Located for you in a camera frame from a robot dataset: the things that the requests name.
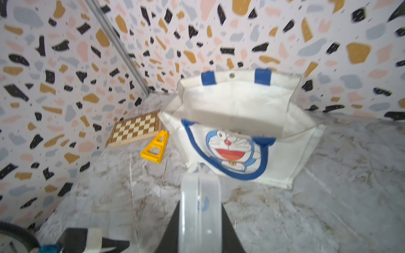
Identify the black corrugated cable conduit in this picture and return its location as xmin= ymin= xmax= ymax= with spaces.
xmin=0 ymin=221 xmax=42 ymax=253

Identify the blue compass case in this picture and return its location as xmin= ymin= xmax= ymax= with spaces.
xmin=178 ymin=162 xmax=222 ymax=253

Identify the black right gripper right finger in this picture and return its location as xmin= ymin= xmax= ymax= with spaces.
xmin=221 ymin=204 xmax=245 ymax=253

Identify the white Doraemon canvas bag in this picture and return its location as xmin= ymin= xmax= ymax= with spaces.
xmin=158 ymin=69 xmax=325 ymax=189

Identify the yellow plastic triangular stand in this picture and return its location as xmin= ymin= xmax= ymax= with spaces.
xmin=140 ymin=130 xmax=169 ymax=163

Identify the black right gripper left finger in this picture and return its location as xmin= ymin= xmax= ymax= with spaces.
xmin=155 ymin=201 xmax=180 ymax=253

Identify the wooden folding chess board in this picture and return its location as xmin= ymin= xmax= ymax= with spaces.
xmin=106 ymin=110 xmax=162 ymax=147

